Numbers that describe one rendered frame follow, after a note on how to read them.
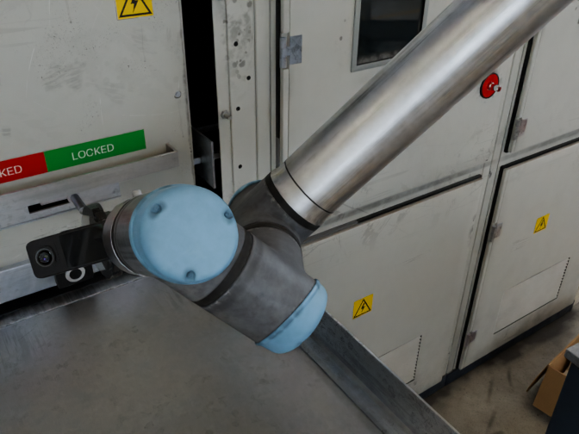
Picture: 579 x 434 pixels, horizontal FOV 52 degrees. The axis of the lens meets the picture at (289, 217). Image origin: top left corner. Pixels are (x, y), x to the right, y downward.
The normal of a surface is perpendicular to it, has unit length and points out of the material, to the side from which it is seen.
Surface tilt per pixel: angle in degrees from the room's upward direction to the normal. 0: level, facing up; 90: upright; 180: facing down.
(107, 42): 90
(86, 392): 0
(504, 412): 0
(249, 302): 79
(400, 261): 90
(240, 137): 90
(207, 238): 56
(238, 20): 90
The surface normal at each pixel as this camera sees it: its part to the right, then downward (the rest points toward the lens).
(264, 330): -0.06, 0.61
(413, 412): -0.83, 0.29
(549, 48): 0.56, 0.44
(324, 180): -0.11, 0.33
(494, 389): 0.01, -0.85
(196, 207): 0.41, -0.08
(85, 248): 0.00, 0.06
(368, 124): -0.32, 0.11
